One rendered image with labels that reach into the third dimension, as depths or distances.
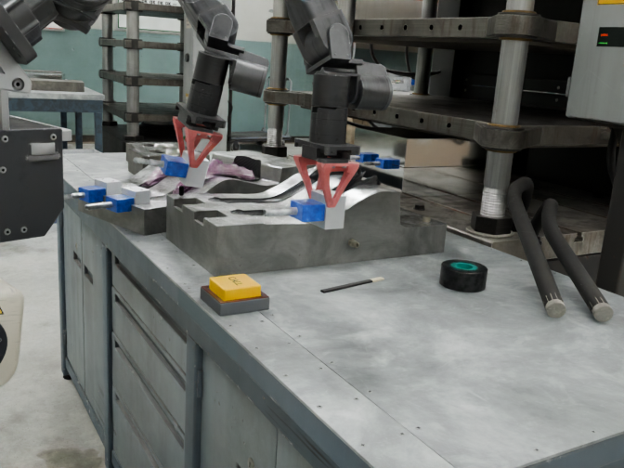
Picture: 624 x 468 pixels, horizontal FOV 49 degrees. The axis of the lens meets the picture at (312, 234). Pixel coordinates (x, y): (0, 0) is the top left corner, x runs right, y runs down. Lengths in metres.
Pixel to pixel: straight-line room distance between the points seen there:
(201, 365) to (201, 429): 0.12
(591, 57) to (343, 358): 1.00
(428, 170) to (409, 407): 1.34
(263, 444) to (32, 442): 1.32
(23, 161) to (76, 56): 7.39
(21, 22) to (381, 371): 0.60
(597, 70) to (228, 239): 0.90
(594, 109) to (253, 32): 7.59
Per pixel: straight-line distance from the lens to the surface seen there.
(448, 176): 2.12
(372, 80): 1.10
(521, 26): 1.62
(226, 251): 1.16
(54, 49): 8.41
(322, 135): 1.06
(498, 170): 1.66
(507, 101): 1.64
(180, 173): 1.28
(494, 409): 0.82
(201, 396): 1.28
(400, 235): 1.34
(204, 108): 1.25
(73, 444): 2.27
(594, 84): 1.65
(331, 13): 1.09
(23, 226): 1.08
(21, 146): 1.06
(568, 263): 1.29
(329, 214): 1.08
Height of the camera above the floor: 1.17
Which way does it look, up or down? 15 degrees down
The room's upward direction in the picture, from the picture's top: 4 degrees clockwise
